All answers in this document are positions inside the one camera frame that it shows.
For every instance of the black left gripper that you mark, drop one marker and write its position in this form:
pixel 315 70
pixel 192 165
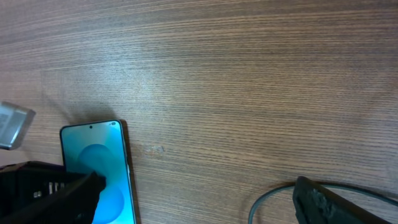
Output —
pixel 25 183

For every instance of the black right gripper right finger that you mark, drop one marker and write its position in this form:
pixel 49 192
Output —
pixel 315 203

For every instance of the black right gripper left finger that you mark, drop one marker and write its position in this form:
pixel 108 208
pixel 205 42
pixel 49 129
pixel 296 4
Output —
pixel 75 203

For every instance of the Galaxy smartphone blue screen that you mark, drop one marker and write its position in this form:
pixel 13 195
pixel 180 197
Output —
pixel 100 147

